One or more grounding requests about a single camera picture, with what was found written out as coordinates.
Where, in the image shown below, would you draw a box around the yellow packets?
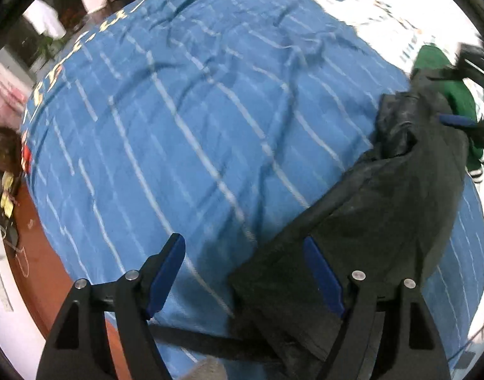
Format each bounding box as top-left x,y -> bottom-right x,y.
0,171 -> 16,211

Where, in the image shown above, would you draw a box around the black garment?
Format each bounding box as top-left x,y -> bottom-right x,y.
149,67 -> 471,380

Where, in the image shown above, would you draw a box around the green garment with striped cuffs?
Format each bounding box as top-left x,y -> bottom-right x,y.
414,45 -> 484,183

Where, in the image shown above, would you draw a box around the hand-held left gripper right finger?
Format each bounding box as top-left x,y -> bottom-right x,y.
303,237 -> 452,380

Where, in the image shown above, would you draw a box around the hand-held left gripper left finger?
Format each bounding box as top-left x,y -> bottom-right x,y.
36,233 -> 186,380

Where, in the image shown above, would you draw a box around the potted green plant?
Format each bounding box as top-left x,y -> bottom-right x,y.
35,34 -> 65,70

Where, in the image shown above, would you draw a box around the blue striped bed sheet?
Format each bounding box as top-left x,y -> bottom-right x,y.
20,0 -> 484,380

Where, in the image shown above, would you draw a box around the white patterned quilt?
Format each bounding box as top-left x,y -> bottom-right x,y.
261,0 -> 480,74

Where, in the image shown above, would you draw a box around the brown basket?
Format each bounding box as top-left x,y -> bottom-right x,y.
0,117 -> 24,175

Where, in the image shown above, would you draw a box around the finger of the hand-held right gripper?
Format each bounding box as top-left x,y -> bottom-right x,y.
411,43 -> 484,98
439,113 -> 484,151

